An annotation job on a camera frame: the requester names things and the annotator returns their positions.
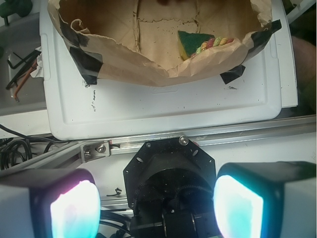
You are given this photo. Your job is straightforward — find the brown paper bag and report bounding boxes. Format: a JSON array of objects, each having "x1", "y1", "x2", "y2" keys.
[{"x1": 48, "y1": 0, "x2": 281, "y2": 87}]

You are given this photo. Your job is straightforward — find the crumpled white paper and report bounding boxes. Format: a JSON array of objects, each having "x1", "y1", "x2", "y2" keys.
[{"x1": 30, "y1": 47, "x2": 44, "y2": 78}]

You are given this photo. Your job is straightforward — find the orange handled tool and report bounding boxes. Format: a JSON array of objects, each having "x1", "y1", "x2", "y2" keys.
[{"x1": 13, "y1": 60, "x2": 37, "y2": 102}]

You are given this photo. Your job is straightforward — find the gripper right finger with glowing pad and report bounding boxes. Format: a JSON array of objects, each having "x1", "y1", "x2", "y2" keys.
[{"x1": 213, "y1": 161, "x2": 317, "y2": 238}]

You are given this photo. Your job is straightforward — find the black cable bundle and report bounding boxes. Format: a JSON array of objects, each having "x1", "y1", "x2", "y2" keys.
[{"x1": 0, "y1": 123, "x2": 60, "y2": 171}]

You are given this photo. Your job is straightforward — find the green yellow sponge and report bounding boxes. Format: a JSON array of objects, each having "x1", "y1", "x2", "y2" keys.
[{"x1": 177, "y1": 31, "x2": 214, "y2": 60}]

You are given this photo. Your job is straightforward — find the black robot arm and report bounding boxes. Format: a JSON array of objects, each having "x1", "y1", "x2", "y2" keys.
[{"x1": 0, "y1": 138, "x2": 317, "y2": 238}]

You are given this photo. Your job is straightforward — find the black allen keys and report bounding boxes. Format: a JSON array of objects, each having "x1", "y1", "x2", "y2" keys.
[{"x1": 5, "y1": 50, "x2": 41, "y2": 90}]

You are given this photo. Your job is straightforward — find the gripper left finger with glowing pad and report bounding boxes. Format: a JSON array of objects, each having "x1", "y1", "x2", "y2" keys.
[{"x1": 0, "y1": 169, "x2": 101, "y2": 238}]

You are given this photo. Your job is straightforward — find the green plastic object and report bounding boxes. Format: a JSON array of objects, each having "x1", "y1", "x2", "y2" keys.
[{"x1": 0, "y1": 0, "x2": 41, "y2": 26}]

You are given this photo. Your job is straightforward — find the aluminium frame rail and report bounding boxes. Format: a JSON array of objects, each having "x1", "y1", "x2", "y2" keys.
[{"x1": 0, "y1": 114, "x2": 317, "y2": 172}]

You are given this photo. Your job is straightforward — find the multicolored twisted rope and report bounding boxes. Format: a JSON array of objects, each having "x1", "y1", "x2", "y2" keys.
[{"x1": 195, "y1": 36, "x2": 235, "y2": 57}]

